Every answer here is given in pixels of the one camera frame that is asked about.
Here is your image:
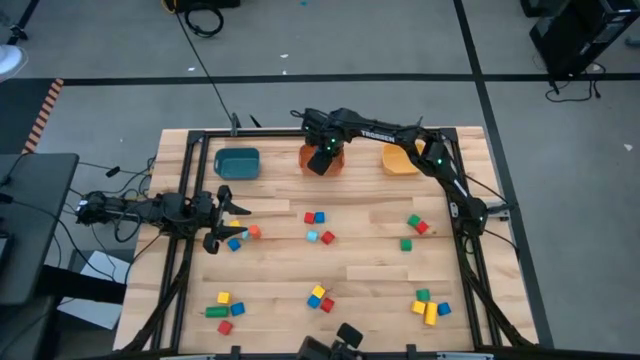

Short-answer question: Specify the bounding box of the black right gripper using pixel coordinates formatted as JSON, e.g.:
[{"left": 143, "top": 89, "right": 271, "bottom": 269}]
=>
[{"left": 302, "top": 126, "right": 347, "bottom": 177}]

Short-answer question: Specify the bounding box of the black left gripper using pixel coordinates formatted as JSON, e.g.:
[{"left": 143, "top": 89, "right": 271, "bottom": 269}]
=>
[{"left": 192, "top": 184, "right": 253, "bottom": 256}]

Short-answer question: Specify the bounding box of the orange plastic bin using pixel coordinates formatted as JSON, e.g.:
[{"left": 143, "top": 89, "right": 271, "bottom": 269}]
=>
[{"left": 298, "top": 142, "right": 346, "bottom": 178}]

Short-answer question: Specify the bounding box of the teal plastic bin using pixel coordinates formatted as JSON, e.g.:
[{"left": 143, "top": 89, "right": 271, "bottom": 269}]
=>
[{"left": 213, "top": 147, "right": 262, "bottom": 181}]

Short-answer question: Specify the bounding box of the yellow plastic bin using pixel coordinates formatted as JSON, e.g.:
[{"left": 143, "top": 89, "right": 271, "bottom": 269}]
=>
[{"left": 381, "top": 142, "right": 426, "bottom": 177}]

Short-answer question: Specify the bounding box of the black desk base bar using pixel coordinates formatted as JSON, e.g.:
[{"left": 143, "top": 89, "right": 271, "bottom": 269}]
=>
[{"left": 38, "top": 263, "right": 127, "bottom": 305}]

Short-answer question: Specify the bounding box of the black desk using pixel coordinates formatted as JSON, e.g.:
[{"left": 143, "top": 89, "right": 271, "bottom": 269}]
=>
[{"left": 0, "top": 152, "right": 80, "bottom": 306}]

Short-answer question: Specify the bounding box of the black equipment case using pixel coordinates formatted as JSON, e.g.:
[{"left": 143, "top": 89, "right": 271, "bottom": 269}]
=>
[{"left": 160, "top": 0, "right": 242, "bottom": 15}]

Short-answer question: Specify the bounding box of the orange black hazard tape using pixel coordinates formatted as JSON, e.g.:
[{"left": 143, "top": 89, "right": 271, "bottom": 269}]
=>
[{"left": 21, "top": 77, "right": 65, "bottom": 155}]

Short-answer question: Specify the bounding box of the black floor mat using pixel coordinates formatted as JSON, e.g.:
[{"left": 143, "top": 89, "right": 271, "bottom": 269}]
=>
[{"left": 0, "top": 78, "right": 57, "bottom": 155}]

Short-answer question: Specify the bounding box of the black stand leg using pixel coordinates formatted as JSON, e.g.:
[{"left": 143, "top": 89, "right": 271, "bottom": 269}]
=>
[{"left": 5, "top": 0, "right": 42, "bottom": 47}]

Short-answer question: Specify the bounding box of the black computer tower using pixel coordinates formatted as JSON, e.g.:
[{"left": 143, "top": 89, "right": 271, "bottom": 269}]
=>
[{"left": 528, "top": 0, "right": 640, "bottom": 80}]

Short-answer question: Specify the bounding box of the long black floor cable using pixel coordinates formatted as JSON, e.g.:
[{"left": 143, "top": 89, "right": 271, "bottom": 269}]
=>
[{"left": 174, "top": 10, "right": 236, "bottom": 127}]

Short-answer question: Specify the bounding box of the black teleoperation handle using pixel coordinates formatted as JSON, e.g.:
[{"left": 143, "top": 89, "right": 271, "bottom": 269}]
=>
[{"left": 295, "top": 322, "right": 365, "bottom": 360}]

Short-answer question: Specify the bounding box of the coiled black cable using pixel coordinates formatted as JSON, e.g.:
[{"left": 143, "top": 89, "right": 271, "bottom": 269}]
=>
[{"left": 183, "top": 3, "right": 225, "bottom": 39}]

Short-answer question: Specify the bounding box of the black power cable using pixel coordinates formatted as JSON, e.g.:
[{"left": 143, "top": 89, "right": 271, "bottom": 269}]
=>
[{"left": 543, "top": 60, "right": 608, "bottom": 104}]

